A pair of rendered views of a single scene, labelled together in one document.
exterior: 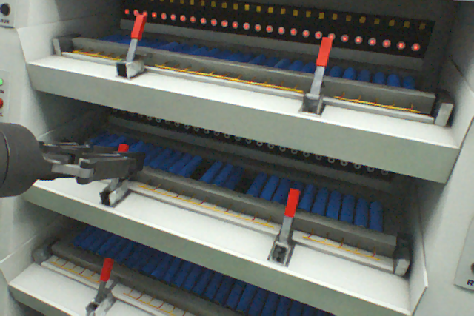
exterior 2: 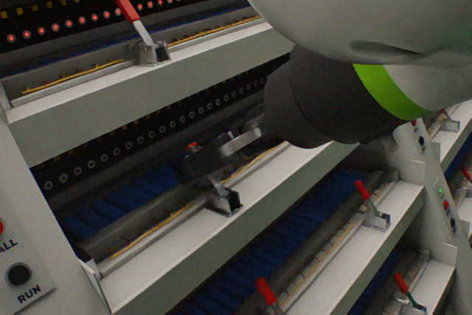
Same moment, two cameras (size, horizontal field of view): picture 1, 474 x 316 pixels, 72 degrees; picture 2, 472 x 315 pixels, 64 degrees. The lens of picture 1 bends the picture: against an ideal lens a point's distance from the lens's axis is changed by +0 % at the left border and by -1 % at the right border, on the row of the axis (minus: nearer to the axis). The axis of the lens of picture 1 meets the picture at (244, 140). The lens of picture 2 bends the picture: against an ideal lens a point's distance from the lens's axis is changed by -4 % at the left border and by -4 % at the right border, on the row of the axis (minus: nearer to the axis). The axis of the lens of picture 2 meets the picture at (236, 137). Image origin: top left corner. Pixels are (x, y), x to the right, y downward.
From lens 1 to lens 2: 0.58 m
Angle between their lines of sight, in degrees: 57
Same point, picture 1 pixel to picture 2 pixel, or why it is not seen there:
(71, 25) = not seen: outside the picture
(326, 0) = not seen: outside the picture
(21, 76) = (12, 151)
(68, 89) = (97, 122)
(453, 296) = not seen: hidden behind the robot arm
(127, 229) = (265, 213)
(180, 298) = (303, 254)
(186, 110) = (234, 59)
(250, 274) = (341, 150)
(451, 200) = not seen: hidden behind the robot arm
